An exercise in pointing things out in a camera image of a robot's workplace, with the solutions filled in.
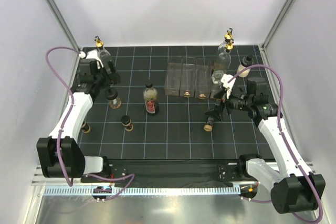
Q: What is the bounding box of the small spice bottle left edge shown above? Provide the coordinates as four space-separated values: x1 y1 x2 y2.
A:
81 121 91 134

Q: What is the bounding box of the tall bottle dark sauce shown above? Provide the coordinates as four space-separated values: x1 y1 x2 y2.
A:
94 36 113 74

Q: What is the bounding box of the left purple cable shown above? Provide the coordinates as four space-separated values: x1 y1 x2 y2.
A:
46 47 136 201

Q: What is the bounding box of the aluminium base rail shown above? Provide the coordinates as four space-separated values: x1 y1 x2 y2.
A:
31 161 320 187

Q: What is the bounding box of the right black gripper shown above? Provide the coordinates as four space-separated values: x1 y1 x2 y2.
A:
205 86 253 122

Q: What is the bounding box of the clear acrylic organizer rack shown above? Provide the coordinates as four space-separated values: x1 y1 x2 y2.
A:
164 56 221 100

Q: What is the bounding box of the white slotted cable duct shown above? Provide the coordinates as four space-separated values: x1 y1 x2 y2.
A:
43 185 240 197

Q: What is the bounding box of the red label soy bottle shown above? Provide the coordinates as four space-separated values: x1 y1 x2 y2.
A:
143 80 159 115

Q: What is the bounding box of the small upright spice bottle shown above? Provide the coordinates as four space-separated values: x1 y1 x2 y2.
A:
120 115 133 132

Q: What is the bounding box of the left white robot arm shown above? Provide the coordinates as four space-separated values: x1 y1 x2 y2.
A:
36 59 112 183

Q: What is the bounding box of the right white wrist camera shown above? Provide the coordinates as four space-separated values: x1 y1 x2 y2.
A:
221 74 235 99

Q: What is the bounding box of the tall clear liquid bottle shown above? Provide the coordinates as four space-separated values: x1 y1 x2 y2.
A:
212 39 234 85

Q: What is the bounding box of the short bottle brown sauce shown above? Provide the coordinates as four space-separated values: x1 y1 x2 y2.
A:
213 28 234 73

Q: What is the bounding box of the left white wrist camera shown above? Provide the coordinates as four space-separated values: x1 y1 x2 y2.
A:
78 49 103 69

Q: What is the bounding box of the lying small spice bottle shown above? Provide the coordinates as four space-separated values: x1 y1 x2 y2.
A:
203 116 215 132

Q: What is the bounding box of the glass jar black lid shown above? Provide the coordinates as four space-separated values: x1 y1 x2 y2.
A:
105 88 122 109

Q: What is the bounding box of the white powder shaker jar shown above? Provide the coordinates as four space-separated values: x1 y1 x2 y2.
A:
237 56 254 78

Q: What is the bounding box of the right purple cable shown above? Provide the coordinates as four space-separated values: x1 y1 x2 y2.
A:
229 63 323 222

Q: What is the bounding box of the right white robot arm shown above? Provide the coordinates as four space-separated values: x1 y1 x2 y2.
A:
206 74 326 214

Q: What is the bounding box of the purple cable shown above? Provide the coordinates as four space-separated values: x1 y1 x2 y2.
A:
229 63 323 222
46 47 136 201

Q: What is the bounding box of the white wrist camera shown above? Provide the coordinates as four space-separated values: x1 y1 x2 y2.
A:
221 74 235 99
78 49 103 69

